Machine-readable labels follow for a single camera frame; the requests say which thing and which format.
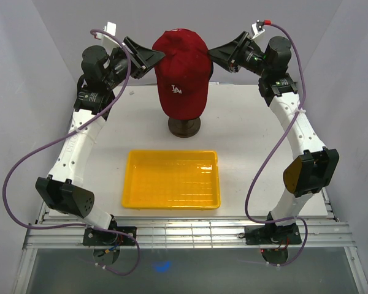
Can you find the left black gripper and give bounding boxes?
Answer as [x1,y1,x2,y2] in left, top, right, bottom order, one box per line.
[104,37,166,90]

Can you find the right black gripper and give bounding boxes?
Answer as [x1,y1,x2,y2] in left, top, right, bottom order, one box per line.
[207,31,269,78]

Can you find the black cap red trim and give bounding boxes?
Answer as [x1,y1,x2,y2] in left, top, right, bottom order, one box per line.
[160,64,213,120]

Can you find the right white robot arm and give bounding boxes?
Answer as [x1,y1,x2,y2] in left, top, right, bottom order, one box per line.
[209,32,339,244]

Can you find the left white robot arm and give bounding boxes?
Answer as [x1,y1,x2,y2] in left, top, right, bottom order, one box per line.
[36,37,165,245]

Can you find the dark wooden mannequin stand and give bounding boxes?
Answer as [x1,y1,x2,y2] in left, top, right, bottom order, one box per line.
[168,117,201,138]

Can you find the yellow plastic tray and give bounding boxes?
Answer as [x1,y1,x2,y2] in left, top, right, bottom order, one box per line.
[121,150,221,210]

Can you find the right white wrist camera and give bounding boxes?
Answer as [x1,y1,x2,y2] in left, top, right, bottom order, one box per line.
[251,20,272,40]

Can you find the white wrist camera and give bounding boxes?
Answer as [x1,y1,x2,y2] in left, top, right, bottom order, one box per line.
[94,21,119,51]
[251,20,272,40]

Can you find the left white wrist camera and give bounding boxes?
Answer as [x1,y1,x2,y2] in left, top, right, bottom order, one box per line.
[94,21,119,51]

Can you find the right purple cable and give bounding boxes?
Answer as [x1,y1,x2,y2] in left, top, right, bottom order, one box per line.
[236,24,309,269]

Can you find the purple cable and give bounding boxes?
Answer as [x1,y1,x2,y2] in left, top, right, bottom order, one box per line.
[2,29,141,276]
[236,24,309,269]

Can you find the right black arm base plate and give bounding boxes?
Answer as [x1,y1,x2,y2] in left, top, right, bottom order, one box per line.
[239,224,302,245]

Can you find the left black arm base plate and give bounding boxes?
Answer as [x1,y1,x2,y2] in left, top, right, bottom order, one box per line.
[82,226,137,246]

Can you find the aluminium frame rail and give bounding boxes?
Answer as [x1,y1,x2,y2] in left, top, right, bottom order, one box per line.
[23,82,356,249]

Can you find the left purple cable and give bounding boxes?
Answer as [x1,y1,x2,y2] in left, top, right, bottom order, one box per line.
[2,29,141,276]

